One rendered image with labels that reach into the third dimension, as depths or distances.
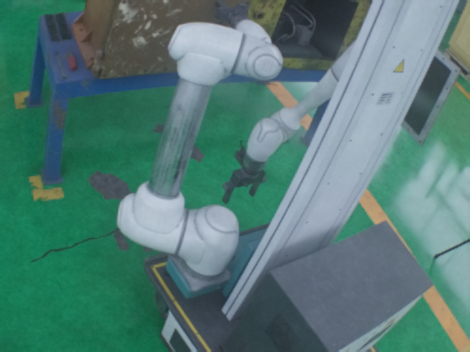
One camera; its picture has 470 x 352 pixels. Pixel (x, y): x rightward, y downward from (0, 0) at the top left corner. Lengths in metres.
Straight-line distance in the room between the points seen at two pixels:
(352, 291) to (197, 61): 0.80
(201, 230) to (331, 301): 0.48
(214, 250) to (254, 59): 0.62
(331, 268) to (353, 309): 0.17
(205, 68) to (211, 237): 0.53
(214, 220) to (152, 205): 0.19
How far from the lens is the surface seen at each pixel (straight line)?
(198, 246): 1.68
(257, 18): 2.47
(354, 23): 2.90
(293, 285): 1.48
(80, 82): 2.33
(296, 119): 2.10
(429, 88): 2.73
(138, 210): 1.66
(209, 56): 1.44
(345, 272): 1.59
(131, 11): 2.13
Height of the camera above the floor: 1.94
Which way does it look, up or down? 41 degrees down
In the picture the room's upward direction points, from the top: 22 degrees clockwise
